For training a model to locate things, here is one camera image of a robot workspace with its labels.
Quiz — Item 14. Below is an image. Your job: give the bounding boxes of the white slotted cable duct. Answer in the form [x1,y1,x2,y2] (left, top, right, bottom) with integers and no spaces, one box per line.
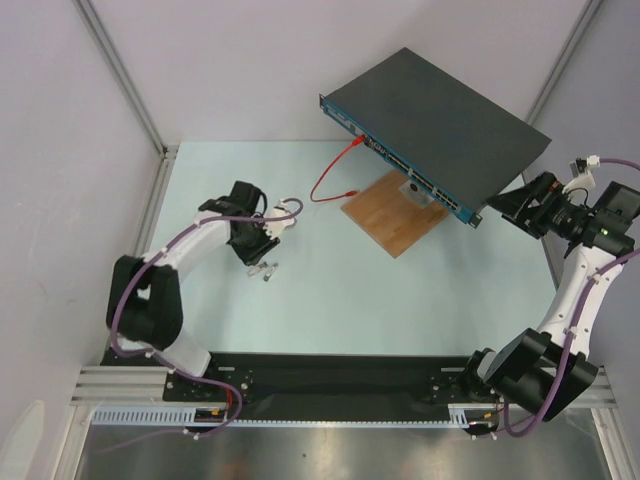
[92,403,501,429]

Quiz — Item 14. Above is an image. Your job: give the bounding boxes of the silver SFP module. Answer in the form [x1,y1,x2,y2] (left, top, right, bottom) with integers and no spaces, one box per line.
[247,262,268,277]
[263,263,279,282]

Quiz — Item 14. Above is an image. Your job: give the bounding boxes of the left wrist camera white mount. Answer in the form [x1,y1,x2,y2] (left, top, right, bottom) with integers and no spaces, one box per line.
[263,200,297,240]

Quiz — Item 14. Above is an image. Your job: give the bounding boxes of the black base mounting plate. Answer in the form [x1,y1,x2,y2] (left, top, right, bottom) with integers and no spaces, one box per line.
[102,350,541,424]

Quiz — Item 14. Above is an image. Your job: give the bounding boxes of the blue black network switch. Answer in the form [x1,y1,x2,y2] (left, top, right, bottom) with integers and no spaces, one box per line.
[319,48,551,227]

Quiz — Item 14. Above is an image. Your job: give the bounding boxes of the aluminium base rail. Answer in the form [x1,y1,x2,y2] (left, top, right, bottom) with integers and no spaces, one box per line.
[71,366,167,406]

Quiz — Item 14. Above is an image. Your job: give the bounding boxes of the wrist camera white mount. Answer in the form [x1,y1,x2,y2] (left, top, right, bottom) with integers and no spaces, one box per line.
[263,200,297,240]
[563,155,600,194]

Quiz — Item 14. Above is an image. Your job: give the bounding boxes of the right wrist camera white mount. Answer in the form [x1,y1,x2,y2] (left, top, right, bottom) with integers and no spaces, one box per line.
[563,155,600,194]

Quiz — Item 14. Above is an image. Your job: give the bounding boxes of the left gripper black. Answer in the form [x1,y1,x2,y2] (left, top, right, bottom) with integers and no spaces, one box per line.
[230,215,280,267]

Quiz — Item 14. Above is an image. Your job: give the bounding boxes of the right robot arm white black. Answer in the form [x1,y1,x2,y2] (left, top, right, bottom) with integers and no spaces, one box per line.
[458,172,639,423]

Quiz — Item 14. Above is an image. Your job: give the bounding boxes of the aluminium frame post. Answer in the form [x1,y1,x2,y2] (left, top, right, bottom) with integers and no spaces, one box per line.
[69,0,179,161]
[525,0,606,126]

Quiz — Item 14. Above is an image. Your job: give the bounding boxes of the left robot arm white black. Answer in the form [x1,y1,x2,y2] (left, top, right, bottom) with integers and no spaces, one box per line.
[106,181,295,400]

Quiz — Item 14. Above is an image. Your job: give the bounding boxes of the red ethernet cable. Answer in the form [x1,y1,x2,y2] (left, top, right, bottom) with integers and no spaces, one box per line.
[310,135,367,204]

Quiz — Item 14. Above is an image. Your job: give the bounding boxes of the left aluminium frame post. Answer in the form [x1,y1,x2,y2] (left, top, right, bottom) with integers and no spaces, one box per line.
[69,0,179,161]

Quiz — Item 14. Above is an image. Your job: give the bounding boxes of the right aluminium frame post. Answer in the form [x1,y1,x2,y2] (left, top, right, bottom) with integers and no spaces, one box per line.
[525,0,606,126]

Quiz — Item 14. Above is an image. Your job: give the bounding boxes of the wooden base board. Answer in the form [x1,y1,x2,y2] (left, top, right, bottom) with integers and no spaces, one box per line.
[341,170,449,258]

